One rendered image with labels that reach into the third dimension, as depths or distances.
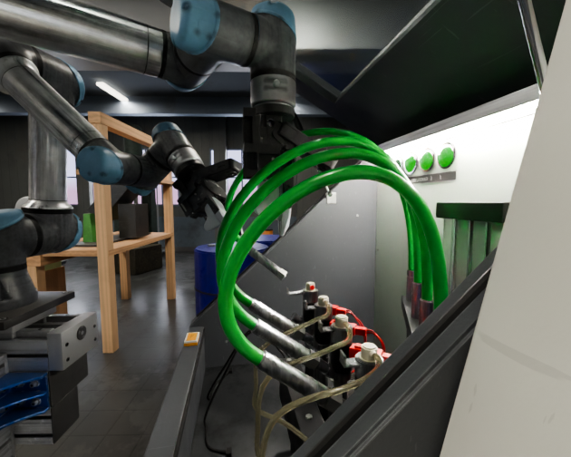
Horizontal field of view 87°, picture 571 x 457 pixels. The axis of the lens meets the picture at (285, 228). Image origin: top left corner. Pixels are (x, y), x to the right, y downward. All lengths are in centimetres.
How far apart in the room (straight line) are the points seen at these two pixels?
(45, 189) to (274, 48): 74
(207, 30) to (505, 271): 44
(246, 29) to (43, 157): 70
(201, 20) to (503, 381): 48
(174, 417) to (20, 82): 74
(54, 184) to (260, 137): 68
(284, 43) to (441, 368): 47
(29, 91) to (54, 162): 23
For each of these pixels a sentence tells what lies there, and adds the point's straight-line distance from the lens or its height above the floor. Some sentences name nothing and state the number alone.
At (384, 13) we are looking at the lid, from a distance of 61.
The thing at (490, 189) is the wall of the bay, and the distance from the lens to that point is 60.
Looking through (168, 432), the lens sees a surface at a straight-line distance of 56.
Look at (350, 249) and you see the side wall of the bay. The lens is 90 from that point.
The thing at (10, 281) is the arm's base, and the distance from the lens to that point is 97.
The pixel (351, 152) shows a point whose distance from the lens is 38.
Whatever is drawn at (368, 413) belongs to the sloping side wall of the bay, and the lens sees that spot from 25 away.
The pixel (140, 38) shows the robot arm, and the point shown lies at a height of 154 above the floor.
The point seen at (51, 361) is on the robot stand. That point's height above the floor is 93.
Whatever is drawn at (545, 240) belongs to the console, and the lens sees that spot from 21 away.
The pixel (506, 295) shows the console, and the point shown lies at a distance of 22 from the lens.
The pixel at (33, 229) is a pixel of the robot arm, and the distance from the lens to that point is 100.
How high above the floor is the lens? 129
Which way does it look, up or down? 5 degrees down
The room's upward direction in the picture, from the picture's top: straight up
